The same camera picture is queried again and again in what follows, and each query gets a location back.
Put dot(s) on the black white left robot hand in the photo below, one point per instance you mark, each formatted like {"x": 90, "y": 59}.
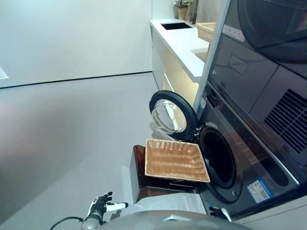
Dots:
{"x": 98, "y": 204}

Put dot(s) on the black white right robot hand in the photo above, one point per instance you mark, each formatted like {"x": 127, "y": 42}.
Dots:
{"x": 219, "y": 212}

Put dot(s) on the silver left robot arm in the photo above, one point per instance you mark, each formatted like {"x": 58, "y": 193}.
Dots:
{"x": 92, "y": 222}

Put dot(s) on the round glass washing machine door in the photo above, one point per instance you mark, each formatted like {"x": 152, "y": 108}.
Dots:
{"x": 168, "y": 115}

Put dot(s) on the white blue label sticker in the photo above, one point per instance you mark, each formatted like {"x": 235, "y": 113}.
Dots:
{"x": 260, "y": 189}

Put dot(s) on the brown wooden stool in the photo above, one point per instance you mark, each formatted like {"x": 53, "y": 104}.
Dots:
{"x": 138, "y": 172}

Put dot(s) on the silver robot torso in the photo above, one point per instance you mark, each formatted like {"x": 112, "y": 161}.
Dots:
{"x": 168, "y": 221}

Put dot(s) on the white plinth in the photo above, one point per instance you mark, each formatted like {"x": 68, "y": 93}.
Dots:
{"x": 283, "y": 213}

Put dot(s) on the rectangular wicker laundry basket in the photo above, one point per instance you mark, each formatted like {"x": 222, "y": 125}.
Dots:
{"x": 175, "y": 163}

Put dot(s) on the dark grey stacked dryer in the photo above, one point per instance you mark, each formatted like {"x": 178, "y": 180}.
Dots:
{"x": 239, "y": 72}

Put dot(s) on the white cabinet side panel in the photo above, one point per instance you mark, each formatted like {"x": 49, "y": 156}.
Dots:
{"x": 213, "y": 48}

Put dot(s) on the white counter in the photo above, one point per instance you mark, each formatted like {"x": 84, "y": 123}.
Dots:
{"x": 177, "y": 43}

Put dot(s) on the small wicker basket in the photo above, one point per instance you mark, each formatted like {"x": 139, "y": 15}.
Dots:
{"x": 206, "y": 31}

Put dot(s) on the black sink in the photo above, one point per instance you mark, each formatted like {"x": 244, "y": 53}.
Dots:
{"x": 176, "y": 26}

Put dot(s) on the dark faucet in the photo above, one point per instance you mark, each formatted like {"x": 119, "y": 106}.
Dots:
{"x": 194, "y": 12}

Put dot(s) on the potted plant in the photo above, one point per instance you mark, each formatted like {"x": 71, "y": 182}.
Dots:
{"x": 182, "y": 12}

